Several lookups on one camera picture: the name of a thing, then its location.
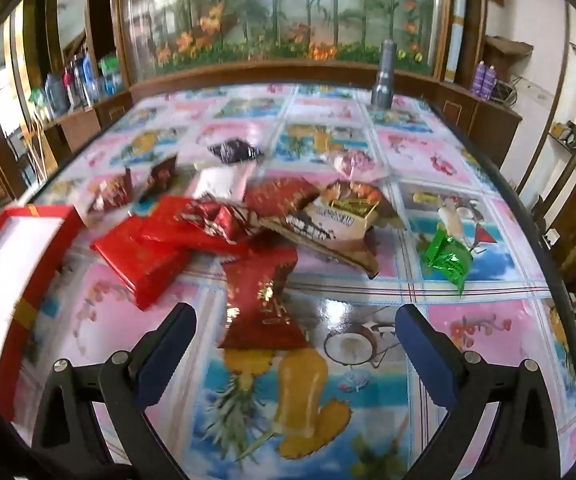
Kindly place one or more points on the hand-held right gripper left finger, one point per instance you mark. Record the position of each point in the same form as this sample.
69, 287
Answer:
165, 355

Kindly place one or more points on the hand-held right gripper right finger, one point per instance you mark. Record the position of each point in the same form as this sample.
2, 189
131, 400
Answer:
425, 355

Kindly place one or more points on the red gift box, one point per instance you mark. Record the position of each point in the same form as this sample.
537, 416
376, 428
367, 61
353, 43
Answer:
13, 270

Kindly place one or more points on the green foil snack packet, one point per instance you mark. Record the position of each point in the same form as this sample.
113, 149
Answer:
447, 260

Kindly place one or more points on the dark red flowered snack packet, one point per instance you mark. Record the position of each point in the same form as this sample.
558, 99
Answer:
263, 300

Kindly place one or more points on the red and white snack packet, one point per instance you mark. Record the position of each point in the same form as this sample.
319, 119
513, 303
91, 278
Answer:
218, 220

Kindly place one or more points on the brown and beige snack packet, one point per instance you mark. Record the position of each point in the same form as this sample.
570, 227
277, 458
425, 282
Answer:
333, 220

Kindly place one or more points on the red patterned snack packet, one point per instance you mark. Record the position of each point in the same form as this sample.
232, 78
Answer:
278, 197

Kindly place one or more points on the printed fruit tablecloth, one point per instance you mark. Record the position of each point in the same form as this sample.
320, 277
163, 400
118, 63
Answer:
367, 285

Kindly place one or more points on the bundle of thin sticks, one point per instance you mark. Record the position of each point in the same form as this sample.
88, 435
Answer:
40, 147

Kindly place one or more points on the small dark red snack packet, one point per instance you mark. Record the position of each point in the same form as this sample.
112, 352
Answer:
164, 172
110, 190

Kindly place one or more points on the pink snack packet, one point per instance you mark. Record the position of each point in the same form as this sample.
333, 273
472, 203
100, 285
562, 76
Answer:
360, 166

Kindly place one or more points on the dark purple snack packet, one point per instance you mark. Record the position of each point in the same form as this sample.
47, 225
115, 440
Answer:
233, 152

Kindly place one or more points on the row of plastic bottles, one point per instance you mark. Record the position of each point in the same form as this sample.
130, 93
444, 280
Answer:
75, 85

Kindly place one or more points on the green package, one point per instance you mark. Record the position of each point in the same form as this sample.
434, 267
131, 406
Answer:
112, 75

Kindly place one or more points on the grey metal flashlight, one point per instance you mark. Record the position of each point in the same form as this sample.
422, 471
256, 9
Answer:
383, 80

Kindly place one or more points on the purple spray can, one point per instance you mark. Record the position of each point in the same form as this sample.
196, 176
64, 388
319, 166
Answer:
478, 79
490, 82

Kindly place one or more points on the wooden display cabinet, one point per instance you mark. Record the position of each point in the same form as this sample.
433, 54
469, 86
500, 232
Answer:
288, 72

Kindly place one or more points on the white paper roll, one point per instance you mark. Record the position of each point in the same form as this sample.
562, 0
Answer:
456, 30

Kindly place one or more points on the floral glass panel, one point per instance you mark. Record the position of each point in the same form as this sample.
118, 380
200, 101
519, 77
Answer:
278, 15

